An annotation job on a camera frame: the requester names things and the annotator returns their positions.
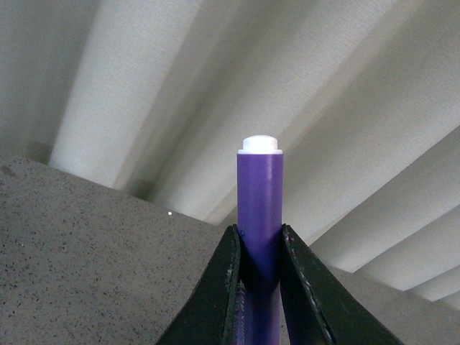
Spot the purple marker pen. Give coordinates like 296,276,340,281
236,135,283,344

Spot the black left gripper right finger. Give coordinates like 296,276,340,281
280,225,385,344

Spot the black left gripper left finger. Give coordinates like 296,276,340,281
157,226,241,345

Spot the white pleated curtain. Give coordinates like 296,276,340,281
1,1,459,308

